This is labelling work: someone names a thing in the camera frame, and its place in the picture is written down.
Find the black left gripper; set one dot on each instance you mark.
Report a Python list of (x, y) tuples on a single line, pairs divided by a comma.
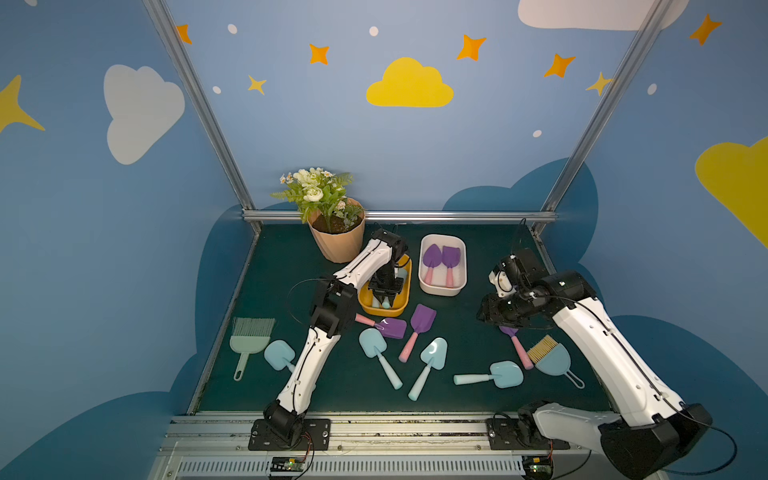
[(385, 287)]

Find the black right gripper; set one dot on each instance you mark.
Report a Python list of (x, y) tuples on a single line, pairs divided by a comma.
[(494, 307)]

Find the yellow plastic storage box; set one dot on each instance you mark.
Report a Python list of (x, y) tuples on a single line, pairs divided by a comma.
[(365, 295)]

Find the purple pointed shovel pink handle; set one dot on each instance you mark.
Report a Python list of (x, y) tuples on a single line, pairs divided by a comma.
[(432, 258)]

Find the white plastic storage box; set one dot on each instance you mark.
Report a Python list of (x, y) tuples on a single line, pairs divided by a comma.
[(460, 271)]

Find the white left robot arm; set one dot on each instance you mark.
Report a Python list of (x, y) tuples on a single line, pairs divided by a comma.
[(380, 267)]

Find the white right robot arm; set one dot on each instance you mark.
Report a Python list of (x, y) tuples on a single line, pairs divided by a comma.
[(648, 426)]

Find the purple square shovel lying sideways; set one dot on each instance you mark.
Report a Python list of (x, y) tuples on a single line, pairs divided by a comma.
[(388, 327)]

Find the blue hand brush tan bristles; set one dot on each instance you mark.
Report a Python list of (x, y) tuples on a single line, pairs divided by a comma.
[(553, 359)]

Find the potted white flower plant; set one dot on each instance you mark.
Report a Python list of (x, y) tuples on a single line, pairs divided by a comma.
[(336, 221)]

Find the rear aluminium crossbar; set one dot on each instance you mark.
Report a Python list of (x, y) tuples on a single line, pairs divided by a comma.
[(440, 217)]

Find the right circuit board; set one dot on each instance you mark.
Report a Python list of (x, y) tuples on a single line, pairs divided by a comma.
[(537, 468)]

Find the circuit board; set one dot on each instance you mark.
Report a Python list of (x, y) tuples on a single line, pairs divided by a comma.
[(537, 468), (286, 465)]

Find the left circuit board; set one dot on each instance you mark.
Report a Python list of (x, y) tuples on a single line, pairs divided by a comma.
[(286, 465)]

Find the purple square shovel pink handle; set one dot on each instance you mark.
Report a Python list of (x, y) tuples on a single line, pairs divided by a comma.
[(421, 322)]

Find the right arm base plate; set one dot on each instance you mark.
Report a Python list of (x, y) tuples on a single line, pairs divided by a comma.
[(508, 433)]

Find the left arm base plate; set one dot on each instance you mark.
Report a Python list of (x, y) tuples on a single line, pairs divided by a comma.
[(313, 433)]

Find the aluminium rail front frame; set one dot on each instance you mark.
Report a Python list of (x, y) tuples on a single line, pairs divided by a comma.
[(399, 445)]

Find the right aluminium frame post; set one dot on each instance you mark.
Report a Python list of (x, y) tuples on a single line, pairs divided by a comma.
[(639, 48)]

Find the aluminium frame post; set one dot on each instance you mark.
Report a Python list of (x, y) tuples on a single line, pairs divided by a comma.
[(163, 22), (639, 48)]

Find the left aluminium frame post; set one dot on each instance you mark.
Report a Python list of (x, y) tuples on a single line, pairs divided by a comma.
[(163, 22)]

